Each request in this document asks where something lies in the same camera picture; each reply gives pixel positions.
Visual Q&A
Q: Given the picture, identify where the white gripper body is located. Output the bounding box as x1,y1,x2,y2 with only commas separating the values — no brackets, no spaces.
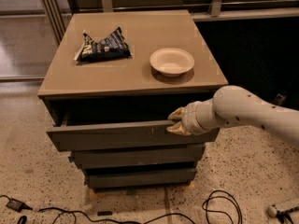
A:
181,100,218,135

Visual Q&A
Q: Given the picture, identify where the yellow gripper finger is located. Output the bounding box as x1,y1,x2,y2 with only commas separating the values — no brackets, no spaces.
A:
168,107,184,120
166,121,191,135

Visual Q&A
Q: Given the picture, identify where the grey top drawer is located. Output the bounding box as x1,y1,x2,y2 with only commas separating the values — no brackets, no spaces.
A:
47,120,219,151

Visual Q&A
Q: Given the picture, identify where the grey drawer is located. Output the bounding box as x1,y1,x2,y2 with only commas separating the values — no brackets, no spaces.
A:
86,168,197,189
47,120,219,151
71,144,205,169

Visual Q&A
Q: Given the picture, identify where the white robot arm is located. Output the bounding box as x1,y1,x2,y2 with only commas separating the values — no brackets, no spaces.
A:
166,86,299,149

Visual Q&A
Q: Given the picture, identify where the grey middle drawer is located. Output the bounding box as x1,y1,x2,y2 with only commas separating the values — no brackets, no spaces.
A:
71,144,205,169

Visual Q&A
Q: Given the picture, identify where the grey drawer cabinet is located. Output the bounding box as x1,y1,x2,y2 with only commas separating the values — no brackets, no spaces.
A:
38,10,227,182

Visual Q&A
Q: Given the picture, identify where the grey bottom drawer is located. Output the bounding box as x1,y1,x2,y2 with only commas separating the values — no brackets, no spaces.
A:
86,168,197,189

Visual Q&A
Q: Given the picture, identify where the white paper bowl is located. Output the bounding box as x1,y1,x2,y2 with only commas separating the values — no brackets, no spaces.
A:
149,48,194,77

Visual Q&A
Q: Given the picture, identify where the dark blue chip bag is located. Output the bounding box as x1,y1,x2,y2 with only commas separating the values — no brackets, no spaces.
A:
74,27,132,63

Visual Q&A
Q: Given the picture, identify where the small black floor object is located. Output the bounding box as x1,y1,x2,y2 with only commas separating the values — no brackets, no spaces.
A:
97,210,113,217

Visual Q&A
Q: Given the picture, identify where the metal window railing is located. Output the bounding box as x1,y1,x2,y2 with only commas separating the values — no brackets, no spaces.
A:
41,0,299,41

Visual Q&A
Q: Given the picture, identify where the white power strip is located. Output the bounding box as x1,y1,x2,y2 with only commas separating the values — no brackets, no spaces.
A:
266,198,299,218

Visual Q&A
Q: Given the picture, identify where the black power adapter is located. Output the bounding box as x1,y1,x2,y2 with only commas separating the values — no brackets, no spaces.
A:
6,198,32,212

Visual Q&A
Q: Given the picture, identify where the black floor cable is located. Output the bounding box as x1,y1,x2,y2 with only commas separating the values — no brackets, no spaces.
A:
0,189,243,224

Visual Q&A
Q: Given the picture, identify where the dark object by wall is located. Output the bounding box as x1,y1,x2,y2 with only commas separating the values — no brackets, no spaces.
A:
273,93,286,105

